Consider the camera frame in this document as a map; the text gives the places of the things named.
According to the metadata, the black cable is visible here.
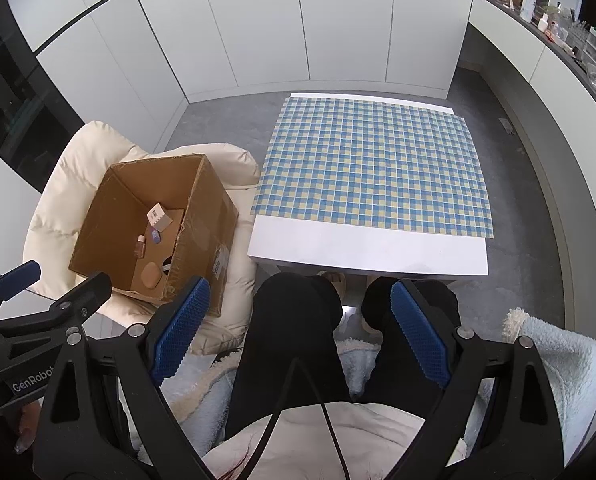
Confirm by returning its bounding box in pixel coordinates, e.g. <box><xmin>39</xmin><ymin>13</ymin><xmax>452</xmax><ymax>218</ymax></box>
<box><xmin>238</xmin><ymin>357</ymin><xmax>351</xmax><ymax>480</ymax></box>

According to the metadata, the cream square box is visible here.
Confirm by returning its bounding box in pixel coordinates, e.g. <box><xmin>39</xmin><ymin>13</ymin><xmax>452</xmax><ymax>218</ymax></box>
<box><xmin>147</xmin><ymin>203</ymin><xmax>173</xmax><ymax>232</ymax></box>

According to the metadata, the person's cream jacket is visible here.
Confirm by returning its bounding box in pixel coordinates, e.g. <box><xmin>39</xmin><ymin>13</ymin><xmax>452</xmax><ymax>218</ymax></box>
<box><xmin>200</xmin><ymin>402</ymin><xmax>468</xmax><ymax>480</ymax></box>

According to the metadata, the black glass cabinet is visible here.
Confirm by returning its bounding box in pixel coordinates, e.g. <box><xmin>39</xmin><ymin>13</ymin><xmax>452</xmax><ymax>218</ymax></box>
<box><xmin>0</xmin><ymin>25</ymin><xmax>86</xmax><ymax>193</ymax></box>

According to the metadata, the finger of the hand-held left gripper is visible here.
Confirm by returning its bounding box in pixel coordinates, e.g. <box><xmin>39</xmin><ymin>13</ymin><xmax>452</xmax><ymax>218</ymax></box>
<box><xmin>0</xmin><ymin>260</ymin><xmax>42</xmax><ymax>306</ymax></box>
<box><xmin>0</xmin><ymin>272</ymin><xmax>113</xmax><ymax>333</ymax></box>

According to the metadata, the light blue fleece blanket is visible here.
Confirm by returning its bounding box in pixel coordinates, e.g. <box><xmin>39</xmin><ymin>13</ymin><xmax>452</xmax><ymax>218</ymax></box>
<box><xmin>138</xmin><ymin>307</ymin><xmax>596</xmax><ymax>480</ymax></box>

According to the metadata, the person's leg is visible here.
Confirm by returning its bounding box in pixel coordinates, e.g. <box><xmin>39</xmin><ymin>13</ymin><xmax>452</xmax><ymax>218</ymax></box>
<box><xmin>360</xmin><ymin>280</ymin><xmax>461</xmax><ymax>403</ymax></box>
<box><xmin>225</xmin><ymin>274</ymin><xmax>351</xmax><ymax>441</ymax></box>

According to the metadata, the tan round sponge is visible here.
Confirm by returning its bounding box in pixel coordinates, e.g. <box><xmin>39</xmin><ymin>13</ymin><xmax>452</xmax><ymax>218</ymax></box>
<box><xmin>140</xmin><ymin>261</ymin><xmax>163</xmax><ymax>289</ymax></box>

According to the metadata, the cream padded chair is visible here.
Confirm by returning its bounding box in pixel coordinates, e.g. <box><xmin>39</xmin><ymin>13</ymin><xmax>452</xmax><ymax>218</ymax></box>
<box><xmin>23</xmin><ymin>120</ymin><xmax>261</xmax><ymax>356</ymax></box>

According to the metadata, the person's right leg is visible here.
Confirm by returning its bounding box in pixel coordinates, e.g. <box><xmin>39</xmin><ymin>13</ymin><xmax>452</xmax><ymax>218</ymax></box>
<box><xmin>360</xmin><ymin>280</ymin><xmax>461</xmax><ymax>403</ymax></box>

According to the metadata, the brown cardboard box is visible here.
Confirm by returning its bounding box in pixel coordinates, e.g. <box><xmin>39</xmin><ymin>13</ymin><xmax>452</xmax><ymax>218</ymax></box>
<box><xmin>69</xmin><ymin>154</ymin><xmax>239</xmax><ymax>318</ymax></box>

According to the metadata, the person's left beige slipper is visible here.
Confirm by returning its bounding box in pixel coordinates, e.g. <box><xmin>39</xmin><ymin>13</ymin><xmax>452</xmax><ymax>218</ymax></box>
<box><xmin>317</xmin><ymin>271</ymin><xmax>349</xmax><ymax>306</ymax></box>

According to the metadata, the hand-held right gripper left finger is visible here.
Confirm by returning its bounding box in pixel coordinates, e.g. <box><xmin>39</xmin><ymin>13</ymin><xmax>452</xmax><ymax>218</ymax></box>
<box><xmin>32</xmin><ymin>276</ymin><xmax>223</xmax><ymax>480</ymax></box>

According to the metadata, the blue yellow checked tablecloth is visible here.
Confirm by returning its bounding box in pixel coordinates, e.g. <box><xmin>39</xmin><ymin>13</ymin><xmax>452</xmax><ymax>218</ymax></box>
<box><xmin>252</xmin><ymin>96</ymin><xmax>496</xmax><ymax>239</ymax></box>

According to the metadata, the person's left hand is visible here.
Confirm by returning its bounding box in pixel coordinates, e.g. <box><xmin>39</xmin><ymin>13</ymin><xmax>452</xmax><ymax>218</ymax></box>
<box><xmin>14</xmin><ymin>402</ymin><xmax>43</xmax><ymax>456</ymax></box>

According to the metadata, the person's left leg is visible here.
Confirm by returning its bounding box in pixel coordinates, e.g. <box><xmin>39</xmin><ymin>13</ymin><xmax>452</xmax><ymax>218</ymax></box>
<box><xmin>225</xmin><ymin>274</ymin><xmax>351</xmax><ymax>441</ymax></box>

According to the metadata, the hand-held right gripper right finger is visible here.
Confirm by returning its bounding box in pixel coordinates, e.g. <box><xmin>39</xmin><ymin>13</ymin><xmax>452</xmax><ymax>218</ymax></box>
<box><xmin>390</xmin><ymin>280</ymin><xmax>564</xmax><ymax>480</ymax></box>

